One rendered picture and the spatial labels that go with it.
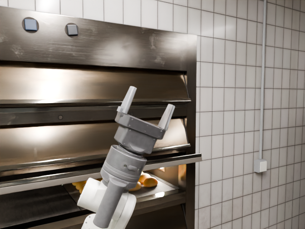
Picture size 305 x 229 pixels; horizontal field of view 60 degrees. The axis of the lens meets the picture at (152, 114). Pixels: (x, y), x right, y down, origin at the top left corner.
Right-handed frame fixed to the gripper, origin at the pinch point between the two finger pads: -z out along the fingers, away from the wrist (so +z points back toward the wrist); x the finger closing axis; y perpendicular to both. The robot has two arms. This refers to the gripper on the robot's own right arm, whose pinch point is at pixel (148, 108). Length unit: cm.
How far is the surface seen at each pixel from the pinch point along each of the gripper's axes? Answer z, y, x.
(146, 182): 42, 84, -62
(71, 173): 36, 51, -5
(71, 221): 62, 62, -18
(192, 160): 15, 56, -64
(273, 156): -5, 76, -151
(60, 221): 63, 62, -12
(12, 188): 46, 48, 14
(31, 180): 42, 50, 9
